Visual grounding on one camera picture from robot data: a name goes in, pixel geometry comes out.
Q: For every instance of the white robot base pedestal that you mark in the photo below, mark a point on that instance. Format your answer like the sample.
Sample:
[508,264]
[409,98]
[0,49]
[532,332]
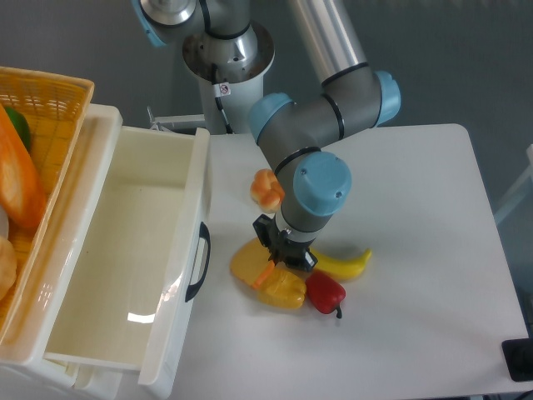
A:
[230,74]

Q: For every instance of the toasted bread slice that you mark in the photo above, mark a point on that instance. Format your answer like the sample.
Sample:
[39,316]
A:
[252,264]

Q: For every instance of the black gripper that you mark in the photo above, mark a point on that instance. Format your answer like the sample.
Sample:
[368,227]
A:
[286,244]

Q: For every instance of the red bell pepper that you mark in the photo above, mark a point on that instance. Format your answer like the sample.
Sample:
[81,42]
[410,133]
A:
[325,294]

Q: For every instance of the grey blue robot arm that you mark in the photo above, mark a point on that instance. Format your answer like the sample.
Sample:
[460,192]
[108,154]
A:
[293,137]

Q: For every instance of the yellow woven basket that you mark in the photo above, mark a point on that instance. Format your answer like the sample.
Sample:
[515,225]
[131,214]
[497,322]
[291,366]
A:
[55,107]

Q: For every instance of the yellow banana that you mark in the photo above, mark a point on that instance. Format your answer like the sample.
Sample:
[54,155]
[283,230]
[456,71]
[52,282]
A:
[342,269]

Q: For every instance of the yellow bell pepper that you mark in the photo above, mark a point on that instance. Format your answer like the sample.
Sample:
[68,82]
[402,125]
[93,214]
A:
[282,289]

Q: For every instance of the black device at edge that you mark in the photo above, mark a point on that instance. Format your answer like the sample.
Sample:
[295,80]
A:
[518,356]

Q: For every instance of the orange baguette loaf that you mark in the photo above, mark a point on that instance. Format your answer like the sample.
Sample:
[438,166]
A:
[22,194]

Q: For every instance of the round bun in basket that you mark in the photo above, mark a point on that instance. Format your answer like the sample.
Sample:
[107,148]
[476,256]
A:
[8,267]

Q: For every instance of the green pepper in basket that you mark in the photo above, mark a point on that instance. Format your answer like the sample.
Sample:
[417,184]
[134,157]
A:
[21,125]

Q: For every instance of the black drawer handle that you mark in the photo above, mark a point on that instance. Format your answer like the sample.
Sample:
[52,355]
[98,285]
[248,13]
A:
[202,261]

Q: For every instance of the braided bread roll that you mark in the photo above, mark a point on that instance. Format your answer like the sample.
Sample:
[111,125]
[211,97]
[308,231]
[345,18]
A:
[266,191]

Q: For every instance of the white drawer cabinet frame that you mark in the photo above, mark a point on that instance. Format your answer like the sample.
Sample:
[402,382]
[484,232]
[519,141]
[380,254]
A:
[25,372]

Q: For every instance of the white plastic drawer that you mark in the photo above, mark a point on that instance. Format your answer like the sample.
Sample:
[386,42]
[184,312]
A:
[124,310]

